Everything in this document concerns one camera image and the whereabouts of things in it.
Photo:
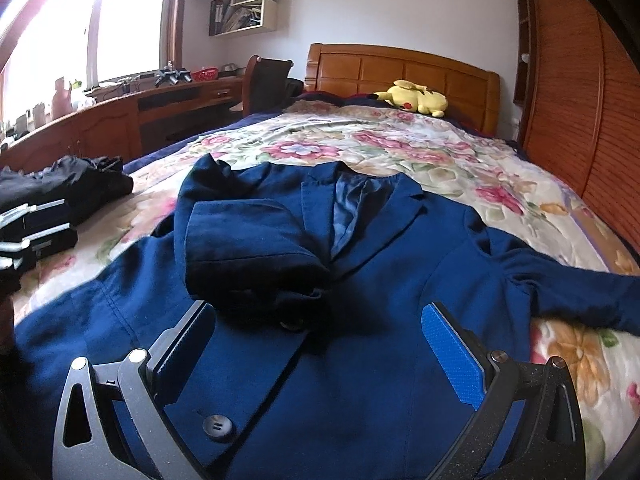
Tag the pile of black clothes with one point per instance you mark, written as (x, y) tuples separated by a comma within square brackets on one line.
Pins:
[(75, 180)]

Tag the black device on desk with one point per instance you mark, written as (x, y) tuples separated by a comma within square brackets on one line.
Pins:
[(172, 76)]

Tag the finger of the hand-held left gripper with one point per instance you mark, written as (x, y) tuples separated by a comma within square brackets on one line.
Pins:
[(52, 245), (47, 214)]

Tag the wooden slatted wardrobe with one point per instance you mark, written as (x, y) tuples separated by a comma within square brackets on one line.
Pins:
[(575, 85)]

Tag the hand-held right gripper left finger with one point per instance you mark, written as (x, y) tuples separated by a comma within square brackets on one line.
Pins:
[(187, 345)]

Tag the wooden chair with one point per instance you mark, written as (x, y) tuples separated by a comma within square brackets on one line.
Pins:
[(265, 82)]

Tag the window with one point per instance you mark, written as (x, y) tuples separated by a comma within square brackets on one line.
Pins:
[(65, 25)]

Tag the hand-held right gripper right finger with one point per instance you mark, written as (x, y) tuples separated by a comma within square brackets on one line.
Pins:
[(450, 355)]

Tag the navy blue bedsheet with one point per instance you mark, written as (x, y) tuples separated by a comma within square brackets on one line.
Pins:
[(175, 142)]

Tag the dark pillows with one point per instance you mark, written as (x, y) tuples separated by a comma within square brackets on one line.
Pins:
[(340, 97)]

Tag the floral blanket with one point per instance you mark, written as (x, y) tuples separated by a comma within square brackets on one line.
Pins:
[(390, 140)]

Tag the pink bottle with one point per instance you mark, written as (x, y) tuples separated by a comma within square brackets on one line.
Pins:
[(62, 100)]

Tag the wooden bed headboard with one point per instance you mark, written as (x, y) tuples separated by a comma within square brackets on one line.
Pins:
[(400, 65)]

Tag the yellow plush toy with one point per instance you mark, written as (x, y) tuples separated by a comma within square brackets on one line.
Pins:
[(410, 97)]

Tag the red basket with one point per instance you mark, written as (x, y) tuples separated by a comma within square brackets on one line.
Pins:
[(205, 75)]

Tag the metal bowl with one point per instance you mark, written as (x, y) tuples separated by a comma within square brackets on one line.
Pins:
[(230, 69)]

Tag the navy blue suit jacket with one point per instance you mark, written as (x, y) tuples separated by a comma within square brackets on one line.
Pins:
[(360, 360)]

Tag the white wall shelf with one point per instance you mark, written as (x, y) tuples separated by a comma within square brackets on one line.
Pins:
[(265, 15)]

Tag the books and binders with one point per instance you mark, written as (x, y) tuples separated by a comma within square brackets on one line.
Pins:
[(235, 17)]

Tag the wooden desk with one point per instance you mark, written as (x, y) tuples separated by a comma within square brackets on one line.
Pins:
[(100, 125)]

